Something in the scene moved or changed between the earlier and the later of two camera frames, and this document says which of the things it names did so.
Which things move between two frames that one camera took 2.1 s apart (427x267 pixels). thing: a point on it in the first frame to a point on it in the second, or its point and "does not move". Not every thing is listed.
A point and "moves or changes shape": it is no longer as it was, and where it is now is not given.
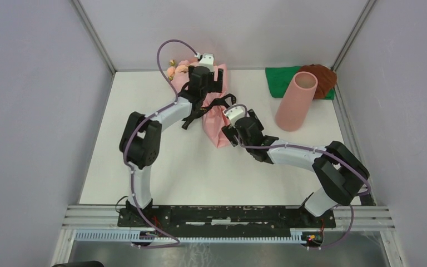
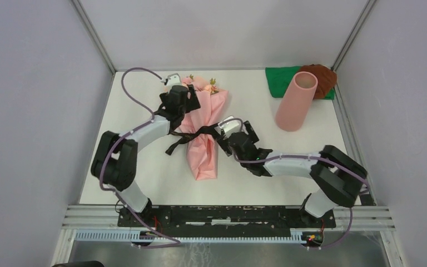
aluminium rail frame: [371, 217] does not move
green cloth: [280, 79] does not move
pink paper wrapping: [213, 117] moves or changes shape
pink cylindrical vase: [294, 106] does not move
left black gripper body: [209, 89] to [192, 103]
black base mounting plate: [223, 221] does not move
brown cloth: [326, 78] does not move
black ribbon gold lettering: [198, 109] to [184, 137]
